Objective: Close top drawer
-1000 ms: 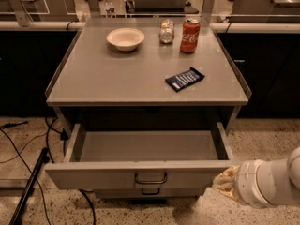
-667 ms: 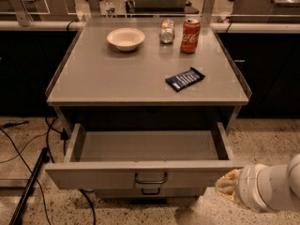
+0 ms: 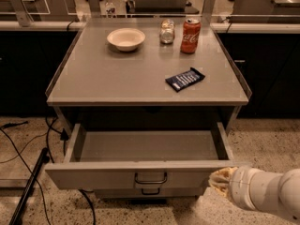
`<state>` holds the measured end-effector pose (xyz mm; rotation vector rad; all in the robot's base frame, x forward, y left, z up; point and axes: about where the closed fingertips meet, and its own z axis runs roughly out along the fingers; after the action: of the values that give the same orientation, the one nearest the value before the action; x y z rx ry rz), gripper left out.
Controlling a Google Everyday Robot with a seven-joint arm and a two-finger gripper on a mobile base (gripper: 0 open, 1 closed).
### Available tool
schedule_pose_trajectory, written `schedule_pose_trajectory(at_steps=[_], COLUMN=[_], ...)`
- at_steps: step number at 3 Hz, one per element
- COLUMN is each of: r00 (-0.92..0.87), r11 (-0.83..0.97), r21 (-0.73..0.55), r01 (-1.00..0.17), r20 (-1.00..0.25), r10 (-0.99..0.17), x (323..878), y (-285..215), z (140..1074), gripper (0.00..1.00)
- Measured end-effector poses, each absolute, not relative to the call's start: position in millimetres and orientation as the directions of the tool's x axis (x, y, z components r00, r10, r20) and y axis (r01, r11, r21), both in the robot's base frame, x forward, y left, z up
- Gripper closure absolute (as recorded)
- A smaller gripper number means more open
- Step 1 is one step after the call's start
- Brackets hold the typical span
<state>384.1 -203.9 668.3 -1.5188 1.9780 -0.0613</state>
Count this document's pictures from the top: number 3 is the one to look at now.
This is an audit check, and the grey top drawer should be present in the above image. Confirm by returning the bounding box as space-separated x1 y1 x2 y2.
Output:
45 123 245 190

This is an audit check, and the grey drawer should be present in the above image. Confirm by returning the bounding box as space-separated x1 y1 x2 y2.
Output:
95 187 204 199
45 123 245 190

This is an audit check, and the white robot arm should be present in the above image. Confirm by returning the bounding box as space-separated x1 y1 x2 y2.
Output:
208 166 300 225

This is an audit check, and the lower grey drawer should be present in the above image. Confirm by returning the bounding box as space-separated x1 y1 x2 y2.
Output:
95 187 204 199

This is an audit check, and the grey drawer cabinet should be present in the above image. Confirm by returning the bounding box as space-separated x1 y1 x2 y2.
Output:
45 16 253 202

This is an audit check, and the blue snack bar wrapper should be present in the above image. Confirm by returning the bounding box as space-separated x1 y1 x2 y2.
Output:
165 67 205 92

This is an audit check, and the red coca-cola can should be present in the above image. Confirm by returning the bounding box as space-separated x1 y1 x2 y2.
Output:
180 18 201 53

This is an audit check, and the clear glass jar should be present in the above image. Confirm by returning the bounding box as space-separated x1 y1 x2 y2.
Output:
159 19 175 44

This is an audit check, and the white bowl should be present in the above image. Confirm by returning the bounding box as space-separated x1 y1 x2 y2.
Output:
107 28 145 52

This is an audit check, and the black pole on floor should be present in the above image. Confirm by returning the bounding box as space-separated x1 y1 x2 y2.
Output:
9 148 49 225

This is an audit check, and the clear plastic water bottle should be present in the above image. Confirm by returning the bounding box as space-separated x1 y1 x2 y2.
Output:
105 0 116 18

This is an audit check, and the black cable under cabinet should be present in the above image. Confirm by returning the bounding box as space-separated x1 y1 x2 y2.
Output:
78 188 97 225

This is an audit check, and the black floor cable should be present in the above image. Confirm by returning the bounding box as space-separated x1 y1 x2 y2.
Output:
0 119 53 225

